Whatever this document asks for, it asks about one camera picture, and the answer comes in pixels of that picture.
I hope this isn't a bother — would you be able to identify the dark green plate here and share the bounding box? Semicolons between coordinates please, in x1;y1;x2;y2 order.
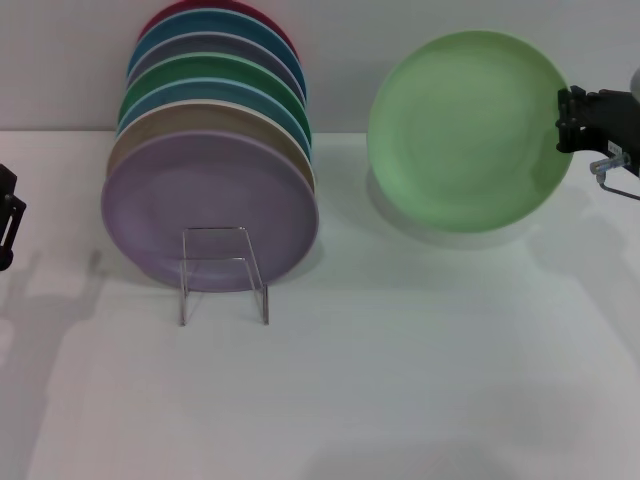
118;51;314;146

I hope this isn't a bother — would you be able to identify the light green plate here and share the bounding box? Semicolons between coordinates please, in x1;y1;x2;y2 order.
366;29;576;235

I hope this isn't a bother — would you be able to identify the clear acrylic plate rack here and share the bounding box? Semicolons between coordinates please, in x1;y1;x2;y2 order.
178;226;270;327

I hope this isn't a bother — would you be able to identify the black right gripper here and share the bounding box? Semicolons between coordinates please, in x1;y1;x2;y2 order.
556;85;640;179

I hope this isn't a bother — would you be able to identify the grey cable with clear connector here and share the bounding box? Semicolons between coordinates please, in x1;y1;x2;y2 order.
589;153;640;200

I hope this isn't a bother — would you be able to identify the red plate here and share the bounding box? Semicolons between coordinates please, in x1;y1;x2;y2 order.
137;0;301;64

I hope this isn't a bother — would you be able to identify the lilac plate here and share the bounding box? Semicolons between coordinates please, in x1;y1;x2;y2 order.
99;130;320;294

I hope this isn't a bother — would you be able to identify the grey purple plate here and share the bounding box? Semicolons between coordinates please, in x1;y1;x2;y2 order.
126;32;307;109

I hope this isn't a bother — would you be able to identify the teal blue plate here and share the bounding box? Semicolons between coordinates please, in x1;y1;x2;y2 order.
126;7;307;101

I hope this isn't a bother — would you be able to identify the light blue plate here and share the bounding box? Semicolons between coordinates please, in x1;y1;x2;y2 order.
114;77;314;161

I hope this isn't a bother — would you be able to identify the beige plate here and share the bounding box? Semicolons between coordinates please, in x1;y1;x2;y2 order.
106;99;317;194

